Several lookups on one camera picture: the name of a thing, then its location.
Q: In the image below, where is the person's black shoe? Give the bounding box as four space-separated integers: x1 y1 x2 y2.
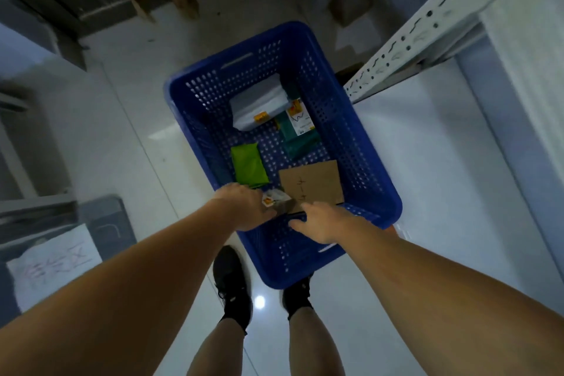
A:
213 245 253 333
281 273 315 320

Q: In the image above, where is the person's right forearm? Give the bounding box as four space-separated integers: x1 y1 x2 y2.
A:
339 217 564 376

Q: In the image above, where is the white paper sheet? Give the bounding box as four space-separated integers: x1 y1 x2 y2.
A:
6 223 103 313

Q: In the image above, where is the person's black left shoe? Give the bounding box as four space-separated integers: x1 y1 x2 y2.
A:
213 245 253 333

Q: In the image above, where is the person's left forearm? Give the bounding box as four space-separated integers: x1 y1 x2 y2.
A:
0 199 235 376

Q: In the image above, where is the person's right hand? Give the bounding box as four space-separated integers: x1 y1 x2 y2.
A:
288 202 355 245

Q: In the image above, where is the white perforated metal shelf post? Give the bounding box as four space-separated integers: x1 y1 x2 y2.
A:
343 0 531 104

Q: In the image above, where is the person's left leg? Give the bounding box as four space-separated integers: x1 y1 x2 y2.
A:
187 318 248 376

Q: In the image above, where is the brown wrapped parcel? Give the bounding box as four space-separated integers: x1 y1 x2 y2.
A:
328 0 374 28

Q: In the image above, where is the blue perforated plastic basket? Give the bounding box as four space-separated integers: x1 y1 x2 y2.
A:
164 21 403 291

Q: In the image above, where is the person's black right shoe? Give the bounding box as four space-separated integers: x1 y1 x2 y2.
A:
281 273 315 320

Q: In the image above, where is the bright green packet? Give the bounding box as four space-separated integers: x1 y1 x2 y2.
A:
230 143 270 189

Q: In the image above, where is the white panel board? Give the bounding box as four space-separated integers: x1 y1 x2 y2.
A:
479 0 564 200

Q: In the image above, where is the person's left hand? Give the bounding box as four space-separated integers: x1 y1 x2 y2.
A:
211 183 277 232

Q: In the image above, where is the grey plastic bin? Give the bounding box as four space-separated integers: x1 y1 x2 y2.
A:
0 194 138 315

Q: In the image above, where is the dark teal labelled parcel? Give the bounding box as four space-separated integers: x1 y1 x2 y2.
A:
277 88 321 160

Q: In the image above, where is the person's right leg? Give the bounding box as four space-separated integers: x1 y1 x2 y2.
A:
288 304 345 376

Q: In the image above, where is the small white orange-labelled packet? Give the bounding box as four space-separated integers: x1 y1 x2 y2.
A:
262 188 294 214

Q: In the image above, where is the grey plastic mailer parcel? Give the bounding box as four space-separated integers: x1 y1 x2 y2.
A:
229 73 295 132

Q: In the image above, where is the person's leg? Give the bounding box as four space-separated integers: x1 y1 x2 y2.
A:
187 318 248 376
288 304 345 376

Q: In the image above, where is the brown cardboard sheet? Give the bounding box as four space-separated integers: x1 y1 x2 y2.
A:
278 160 345 214

